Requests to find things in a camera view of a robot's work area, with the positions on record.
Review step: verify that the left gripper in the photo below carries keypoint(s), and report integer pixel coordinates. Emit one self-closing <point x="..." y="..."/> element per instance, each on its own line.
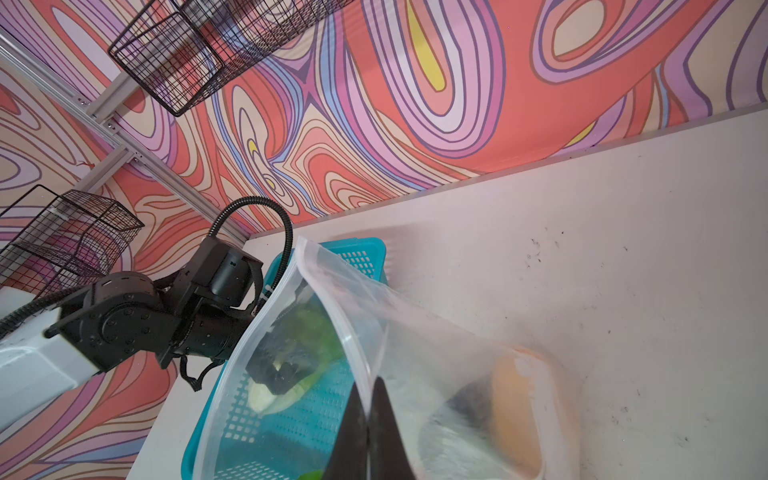
<point x="297" y="347"/>

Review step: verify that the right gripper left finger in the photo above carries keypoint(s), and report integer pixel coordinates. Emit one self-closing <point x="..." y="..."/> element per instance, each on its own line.
<point x="348" y="460"/>

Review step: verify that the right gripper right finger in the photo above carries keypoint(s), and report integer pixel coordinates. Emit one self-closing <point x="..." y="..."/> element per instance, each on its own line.
<point x="387" y="458"/>

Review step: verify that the green lettuce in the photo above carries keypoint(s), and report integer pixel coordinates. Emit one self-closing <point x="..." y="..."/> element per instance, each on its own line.
<point x="263" y="403"/>

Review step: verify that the teal plastic basket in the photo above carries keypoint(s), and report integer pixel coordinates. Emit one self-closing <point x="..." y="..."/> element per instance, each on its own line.
<point x="247" y="432"/>

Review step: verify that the clear zip top bag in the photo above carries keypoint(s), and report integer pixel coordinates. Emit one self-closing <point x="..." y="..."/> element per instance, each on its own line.
<point x="422" y="358"/>

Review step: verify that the brown potato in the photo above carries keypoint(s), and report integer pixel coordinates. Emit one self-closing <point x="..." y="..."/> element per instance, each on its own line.
<point x="512" y="422"/>

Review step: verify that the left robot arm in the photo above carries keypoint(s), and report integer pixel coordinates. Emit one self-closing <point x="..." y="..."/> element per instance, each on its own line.
<point x="59" y="342"/>

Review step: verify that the black wire basket left wall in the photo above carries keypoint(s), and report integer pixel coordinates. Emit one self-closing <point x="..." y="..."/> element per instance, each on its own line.
<point x="51" y="242"/>

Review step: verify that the black wire basket wall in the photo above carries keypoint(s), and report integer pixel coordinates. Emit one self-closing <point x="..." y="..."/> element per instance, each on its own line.
<point x="182" y="52"/>
<point x="51" y="242"/>

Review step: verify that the black wire basket back wall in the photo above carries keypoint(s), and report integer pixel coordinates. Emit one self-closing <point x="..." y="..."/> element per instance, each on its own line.
<point x="182" y="52"/>

